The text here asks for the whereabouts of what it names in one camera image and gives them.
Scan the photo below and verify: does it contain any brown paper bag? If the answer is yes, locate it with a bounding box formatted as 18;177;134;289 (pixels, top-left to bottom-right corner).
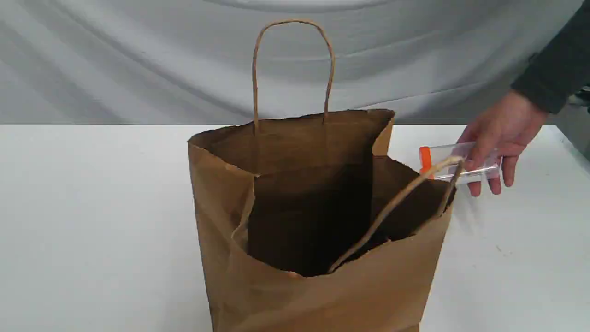
188;19;464;332

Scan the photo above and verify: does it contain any person's bare hand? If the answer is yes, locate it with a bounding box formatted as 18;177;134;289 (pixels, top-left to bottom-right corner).
459;91;549;195

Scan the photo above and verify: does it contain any clear tube with orange cap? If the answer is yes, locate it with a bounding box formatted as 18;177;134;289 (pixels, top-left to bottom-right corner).
419;142;503;185

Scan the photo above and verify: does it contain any dark grey sleeved forearm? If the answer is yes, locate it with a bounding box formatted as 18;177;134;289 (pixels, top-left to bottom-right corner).
511;0;590;114

